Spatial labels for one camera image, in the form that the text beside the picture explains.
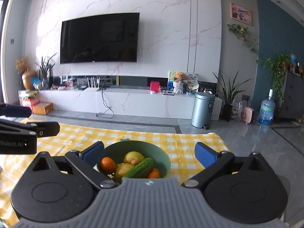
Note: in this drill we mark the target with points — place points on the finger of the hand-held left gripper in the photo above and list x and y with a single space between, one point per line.
45 128
14 111

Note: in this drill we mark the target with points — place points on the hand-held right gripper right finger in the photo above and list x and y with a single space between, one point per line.
205 156

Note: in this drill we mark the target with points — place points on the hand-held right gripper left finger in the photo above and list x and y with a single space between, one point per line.
93 153

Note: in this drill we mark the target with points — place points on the orange tangerine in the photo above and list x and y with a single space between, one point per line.
108 165
154 173

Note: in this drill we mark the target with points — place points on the reddish mango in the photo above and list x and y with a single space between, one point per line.
122 171

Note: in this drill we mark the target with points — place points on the green colander bowl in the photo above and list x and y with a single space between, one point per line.
163 163

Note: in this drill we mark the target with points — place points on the green cucumber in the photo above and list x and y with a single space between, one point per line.
139 168

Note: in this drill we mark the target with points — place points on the red cardboard box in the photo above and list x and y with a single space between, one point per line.
28 102

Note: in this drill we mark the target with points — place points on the orange cardboard box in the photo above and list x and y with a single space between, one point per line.
42 108

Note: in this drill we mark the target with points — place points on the orange vase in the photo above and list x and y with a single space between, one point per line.
28 80

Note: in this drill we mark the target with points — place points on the silver pedal trash can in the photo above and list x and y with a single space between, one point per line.
201 110

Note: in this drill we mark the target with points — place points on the dried yellow plant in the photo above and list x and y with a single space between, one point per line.
21 64

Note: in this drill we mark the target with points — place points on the long-leaf plant in glass vase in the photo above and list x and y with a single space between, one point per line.
45 71

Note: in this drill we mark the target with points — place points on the yellow checkered tablecloth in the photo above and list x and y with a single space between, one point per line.
142 136

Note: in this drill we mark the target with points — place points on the white plastic bag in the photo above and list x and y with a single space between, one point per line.
236 112

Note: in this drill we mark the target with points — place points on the pink fan heater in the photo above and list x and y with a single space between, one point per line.
248 115

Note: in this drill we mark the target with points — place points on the white router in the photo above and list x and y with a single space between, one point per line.
92 89

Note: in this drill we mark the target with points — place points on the long-leaf plant in black pot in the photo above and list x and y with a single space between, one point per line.
228 95

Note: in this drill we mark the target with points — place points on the white marble tv console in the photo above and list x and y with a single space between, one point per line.
137 103

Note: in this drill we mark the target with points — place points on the blue water jug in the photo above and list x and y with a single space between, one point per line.
266 110

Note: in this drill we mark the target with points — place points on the round printed hand fan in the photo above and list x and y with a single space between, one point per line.
192 79

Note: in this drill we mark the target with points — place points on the printed picture card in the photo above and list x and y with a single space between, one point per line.
170 82

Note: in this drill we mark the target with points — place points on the brown teddy bear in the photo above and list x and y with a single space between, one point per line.
179 76

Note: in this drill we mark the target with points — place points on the small red box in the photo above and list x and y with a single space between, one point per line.
155 86

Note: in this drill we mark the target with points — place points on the grey dresser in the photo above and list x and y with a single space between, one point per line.
293 99

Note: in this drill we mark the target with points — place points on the green ivy plant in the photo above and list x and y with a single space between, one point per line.
279 71

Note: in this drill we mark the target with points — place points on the hanging green vine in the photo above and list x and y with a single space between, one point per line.
241 32

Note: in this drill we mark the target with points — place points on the wall socket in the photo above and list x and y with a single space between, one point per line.
245 97

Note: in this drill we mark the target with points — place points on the black wall television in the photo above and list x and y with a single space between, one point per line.
99 39

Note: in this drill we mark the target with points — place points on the framed wall picture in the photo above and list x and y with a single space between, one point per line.
240 13

